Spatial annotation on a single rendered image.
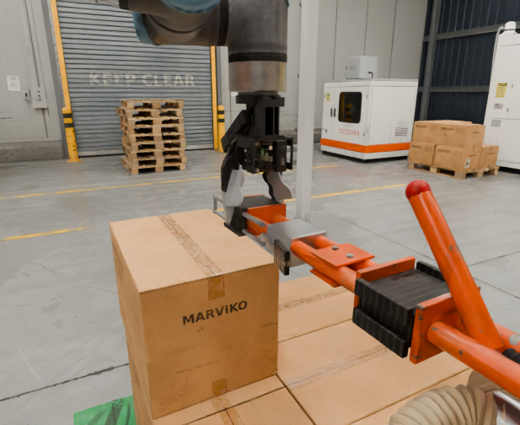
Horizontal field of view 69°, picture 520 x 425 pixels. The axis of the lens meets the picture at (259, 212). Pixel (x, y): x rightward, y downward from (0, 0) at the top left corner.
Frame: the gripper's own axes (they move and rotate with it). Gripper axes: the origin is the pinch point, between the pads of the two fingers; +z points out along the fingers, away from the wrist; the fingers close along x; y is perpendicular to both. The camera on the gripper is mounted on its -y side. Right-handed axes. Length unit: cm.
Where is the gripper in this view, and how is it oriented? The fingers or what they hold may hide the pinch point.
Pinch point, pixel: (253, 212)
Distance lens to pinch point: 67.4
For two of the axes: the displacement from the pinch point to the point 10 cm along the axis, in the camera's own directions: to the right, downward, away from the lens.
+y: 4.7, 2.6, -8.5
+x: 8.9, -1.4, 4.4
